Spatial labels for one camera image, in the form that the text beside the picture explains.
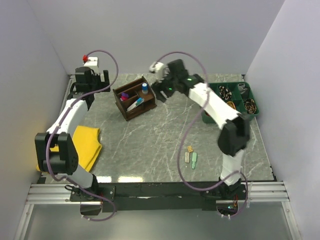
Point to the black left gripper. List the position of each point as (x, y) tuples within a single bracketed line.
[(102, 84)]

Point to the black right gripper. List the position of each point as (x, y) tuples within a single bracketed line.
[(159, 87)]

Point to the blue capped small bottle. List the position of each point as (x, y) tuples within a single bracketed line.
[(144, 88)]

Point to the dark purple highlighter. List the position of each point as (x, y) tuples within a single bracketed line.
[(123, 94)]

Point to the green capped white marker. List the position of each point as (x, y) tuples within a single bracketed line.
[(132, 107)]

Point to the light green clip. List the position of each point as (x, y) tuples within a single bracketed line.
[(194, 158)]

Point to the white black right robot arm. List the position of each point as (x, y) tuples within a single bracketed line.
[(234, 126)]

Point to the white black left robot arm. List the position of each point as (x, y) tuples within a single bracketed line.
[(68, 120)]

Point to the brown wooden desk organizer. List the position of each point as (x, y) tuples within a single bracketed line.
[(134, 98)]

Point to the yellow folded cloth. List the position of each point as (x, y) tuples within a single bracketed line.
[(87, 150)]

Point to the black white rolled band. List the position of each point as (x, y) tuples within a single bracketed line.
[(225, 93)]

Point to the yellow rolled band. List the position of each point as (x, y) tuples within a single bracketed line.
[(231, 104)]

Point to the beige rectangular eraser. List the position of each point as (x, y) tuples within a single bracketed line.
[(187, 157)]

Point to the green compartment tray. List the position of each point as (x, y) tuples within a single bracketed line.
[(236, 96)]

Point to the grey crumpled item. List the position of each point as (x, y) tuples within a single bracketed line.
[(244, 90)]

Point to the brown black rolled band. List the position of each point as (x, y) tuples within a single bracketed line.
[(250, 106)]

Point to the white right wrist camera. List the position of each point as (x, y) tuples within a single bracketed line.
[(159, 69)]

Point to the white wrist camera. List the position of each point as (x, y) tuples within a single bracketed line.
[(159, 69), (91, 62)]

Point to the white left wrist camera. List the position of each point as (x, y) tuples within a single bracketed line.
[(91, 62)]

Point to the black base frame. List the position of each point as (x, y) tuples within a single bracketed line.
[(158, 196)]

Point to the aluminium rail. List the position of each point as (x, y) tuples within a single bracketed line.
[(56, 194)]

